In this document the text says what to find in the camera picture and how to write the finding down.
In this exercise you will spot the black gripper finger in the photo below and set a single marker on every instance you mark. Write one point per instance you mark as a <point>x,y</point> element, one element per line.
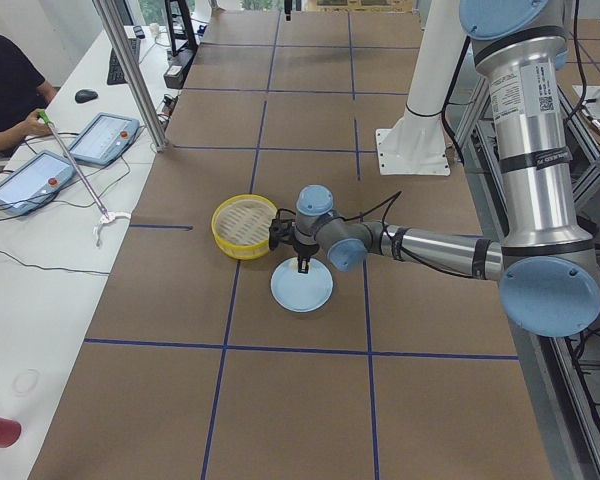
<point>300,263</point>
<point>307,264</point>

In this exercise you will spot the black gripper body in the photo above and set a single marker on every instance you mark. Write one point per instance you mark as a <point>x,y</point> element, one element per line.
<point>305,248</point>

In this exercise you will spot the pale steamed bun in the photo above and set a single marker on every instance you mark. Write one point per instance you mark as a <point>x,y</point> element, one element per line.
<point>302,265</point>

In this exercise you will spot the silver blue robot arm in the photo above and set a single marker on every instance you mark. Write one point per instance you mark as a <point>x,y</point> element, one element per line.
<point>546,269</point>

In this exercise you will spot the yellow bamboo steamer basket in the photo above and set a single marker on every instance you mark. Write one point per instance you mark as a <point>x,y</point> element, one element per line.
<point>240,226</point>

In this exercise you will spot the light blue plate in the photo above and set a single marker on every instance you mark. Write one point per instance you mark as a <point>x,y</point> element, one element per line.
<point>301,292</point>

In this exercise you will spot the black box on table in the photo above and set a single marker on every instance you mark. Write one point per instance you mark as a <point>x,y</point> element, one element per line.
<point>178,68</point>

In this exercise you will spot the far teach pendant tablet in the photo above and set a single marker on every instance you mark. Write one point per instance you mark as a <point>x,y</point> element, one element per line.
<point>104,139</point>

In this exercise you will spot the teach pendant tablet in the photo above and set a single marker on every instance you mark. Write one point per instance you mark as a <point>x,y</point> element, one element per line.
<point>35,183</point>
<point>104,139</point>

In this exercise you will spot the black computer mouse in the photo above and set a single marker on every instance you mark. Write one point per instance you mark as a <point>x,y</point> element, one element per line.
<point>85,95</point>

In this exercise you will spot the near teach pendant tablet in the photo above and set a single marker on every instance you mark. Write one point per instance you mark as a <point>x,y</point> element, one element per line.
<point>35,183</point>

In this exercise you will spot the clear tape roll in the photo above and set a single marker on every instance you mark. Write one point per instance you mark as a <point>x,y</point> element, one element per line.
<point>25,382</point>

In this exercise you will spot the person in black shirt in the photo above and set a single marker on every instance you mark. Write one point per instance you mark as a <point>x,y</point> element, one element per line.
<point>24,92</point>

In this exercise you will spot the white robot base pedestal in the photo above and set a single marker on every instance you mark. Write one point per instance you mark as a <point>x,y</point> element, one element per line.
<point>415,145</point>

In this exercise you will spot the aluminium frame post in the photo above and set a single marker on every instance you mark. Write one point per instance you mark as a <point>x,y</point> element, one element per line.
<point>116,33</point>

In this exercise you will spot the green handled reacher grabber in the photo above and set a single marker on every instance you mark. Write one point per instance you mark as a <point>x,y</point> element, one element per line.
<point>107,216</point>

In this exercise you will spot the aluminium side frame rack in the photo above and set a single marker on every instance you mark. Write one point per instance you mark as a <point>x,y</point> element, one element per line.
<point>562,375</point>

